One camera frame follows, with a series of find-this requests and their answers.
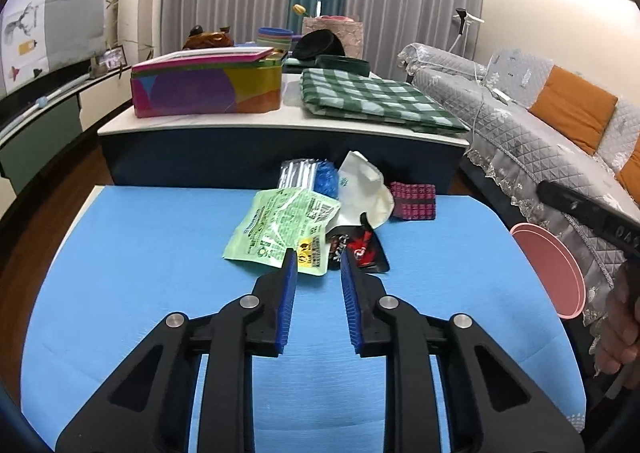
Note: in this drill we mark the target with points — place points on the brown figurine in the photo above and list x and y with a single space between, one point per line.
207 39

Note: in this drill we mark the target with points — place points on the small photo frame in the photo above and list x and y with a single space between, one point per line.
112 58

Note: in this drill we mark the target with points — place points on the dark blue coffee table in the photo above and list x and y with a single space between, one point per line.
225 158

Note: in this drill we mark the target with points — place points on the blue mat with white print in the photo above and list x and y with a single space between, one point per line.
150 258

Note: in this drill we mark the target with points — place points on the green checked cloth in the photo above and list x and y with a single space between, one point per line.
375 100

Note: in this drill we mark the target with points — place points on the white blue rod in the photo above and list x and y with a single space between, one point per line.
42 100

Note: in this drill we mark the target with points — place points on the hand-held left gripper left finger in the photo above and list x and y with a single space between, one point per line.
287 293

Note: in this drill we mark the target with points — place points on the grey quilted sofa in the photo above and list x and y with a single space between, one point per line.
525 133

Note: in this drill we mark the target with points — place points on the pink plastic bucket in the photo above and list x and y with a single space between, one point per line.
550 263

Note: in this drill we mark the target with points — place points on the maroon patterned pouch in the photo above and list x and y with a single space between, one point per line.
412 200

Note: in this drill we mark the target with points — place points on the green snack bag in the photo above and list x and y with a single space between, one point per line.
270 228

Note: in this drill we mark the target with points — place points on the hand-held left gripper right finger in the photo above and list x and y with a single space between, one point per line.
350 303

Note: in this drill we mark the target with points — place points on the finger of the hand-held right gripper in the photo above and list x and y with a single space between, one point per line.
570 200

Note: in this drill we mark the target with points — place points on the television cabinet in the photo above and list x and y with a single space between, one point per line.
40 138

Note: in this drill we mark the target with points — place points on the white plastic bag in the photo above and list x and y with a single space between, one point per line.
360 188

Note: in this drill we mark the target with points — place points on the dry bamboo branches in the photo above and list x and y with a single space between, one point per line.
144 45

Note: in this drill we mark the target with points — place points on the black red snack wrapper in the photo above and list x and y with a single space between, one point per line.
365 250

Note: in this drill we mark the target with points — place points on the orange cushion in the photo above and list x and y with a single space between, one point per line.
631 173
570 108

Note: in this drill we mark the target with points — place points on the yellow artificial flower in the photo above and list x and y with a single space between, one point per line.
299 9

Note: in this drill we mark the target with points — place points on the dark green tray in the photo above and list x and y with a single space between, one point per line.
345 64

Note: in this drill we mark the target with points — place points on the person's right hand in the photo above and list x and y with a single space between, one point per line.
617 328

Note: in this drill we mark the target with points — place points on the black hat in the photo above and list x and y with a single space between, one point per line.
317 45

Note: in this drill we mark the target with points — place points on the clear silver blue packet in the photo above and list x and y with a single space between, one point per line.
300 175

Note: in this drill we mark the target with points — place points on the stack of coloured bowls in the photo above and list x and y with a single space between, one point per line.
275 39

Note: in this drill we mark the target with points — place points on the colourful tin box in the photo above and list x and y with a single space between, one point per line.
200 93

